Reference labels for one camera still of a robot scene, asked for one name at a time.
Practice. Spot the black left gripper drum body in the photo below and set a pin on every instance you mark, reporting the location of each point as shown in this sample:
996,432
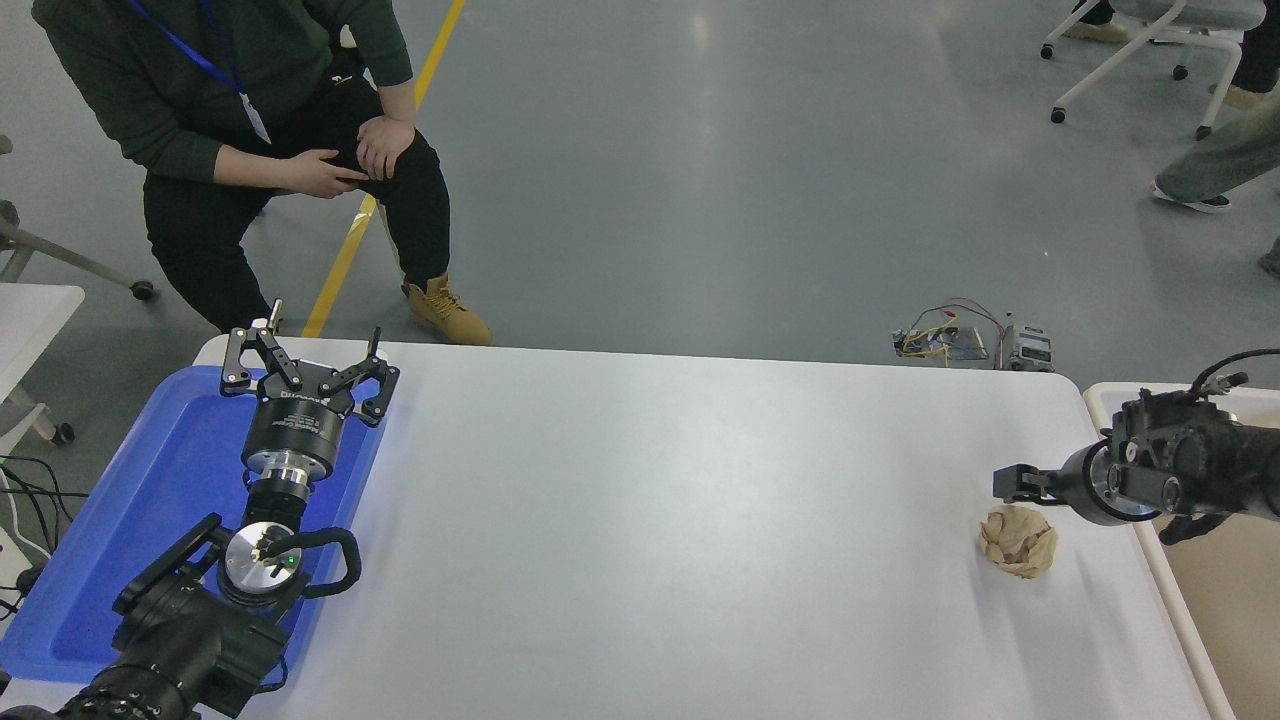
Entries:
295,425

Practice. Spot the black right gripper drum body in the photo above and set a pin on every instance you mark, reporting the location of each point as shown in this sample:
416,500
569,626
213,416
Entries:
1075,485

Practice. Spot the tan paper ball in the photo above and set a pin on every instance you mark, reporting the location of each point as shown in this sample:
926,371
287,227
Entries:
1018,545

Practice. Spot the person's left forearm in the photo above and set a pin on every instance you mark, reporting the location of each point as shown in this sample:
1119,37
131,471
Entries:
397,102

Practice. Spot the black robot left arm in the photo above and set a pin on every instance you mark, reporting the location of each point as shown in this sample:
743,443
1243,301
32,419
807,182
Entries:
180,640

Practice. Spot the person's right forearm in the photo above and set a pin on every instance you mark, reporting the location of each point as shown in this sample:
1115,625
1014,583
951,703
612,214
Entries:
250,168

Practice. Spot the person's right hand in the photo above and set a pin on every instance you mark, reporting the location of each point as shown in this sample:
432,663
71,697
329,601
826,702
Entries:
325,175

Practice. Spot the person's left hand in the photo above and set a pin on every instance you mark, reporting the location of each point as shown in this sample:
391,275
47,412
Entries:
385,145

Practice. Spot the small silver device box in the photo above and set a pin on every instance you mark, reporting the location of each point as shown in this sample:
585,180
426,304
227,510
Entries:
1028,348

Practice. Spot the person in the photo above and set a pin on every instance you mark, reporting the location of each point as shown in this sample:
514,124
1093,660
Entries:
200,230
1220,160
1260,50

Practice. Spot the blue plastic tray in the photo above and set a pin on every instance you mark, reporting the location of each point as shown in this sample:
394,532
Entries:
150,500

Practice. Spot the large pale bin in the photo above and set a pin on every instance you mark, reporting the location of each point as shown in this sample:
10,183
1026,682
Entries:
1230,620

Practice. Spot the grey chair base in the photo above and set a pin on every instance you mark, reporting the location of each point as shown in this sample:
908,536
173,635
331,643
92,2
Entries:
60,255

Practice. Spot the white side table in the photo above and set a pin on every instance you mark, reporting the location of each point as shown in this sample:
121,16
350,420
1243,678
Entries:
30,320

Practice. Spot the white power strip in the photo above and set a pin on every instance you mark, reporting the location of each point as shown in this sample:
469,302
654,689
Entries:
12,565

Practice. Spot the white chair with casters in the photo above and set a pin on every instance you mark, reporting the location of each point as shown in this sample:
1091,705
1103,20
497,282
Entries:
1120,62

